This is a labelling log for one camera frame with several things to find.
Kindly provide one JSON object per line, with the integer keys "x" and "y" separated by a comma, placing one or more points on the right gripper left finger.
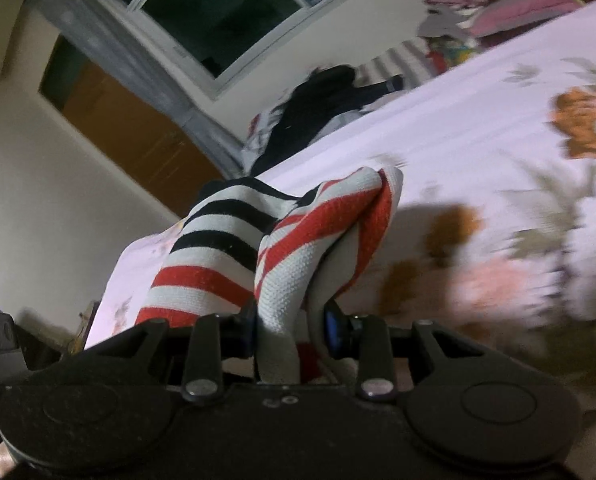
{"x": 215, "y": 338}

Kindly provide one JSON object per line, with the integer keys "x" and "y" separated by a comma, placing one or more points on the striped white red black shirt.
{"x": 247, "y": 242}

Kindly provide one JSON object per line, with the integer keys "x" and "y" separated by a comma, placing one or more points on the brown wooden door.
{"x": 145, "y": 144}

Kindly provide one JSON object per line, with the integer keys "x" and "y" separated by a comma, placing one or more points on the left grey curtain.
{"x": 94, "y": 31}

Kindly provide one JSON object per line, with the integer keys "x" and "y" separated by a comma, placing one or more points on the window with white frame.
{"x": 218, "y": 41}

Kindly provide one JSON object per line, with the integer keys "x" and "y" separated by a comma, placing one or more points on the pink grey folded bedding stack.
{"x": 471, "y": 20}

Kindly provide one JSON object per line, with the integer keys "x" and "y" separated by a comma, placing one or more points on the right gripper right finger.
{"x": 362, "y": 344}

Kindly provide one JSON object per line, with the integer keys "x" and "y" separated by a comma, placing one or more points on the grey striped mattress sheet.
{"x": 408, "y": 60}

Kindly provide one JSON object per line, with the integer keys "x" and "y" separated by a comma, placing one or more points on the black clothes pile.
{"x": 312, "y": 105}

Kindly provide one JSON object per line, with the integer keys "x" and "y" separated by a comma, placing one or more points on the floral pink bed sheet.
{"x": 494, "y": 234}

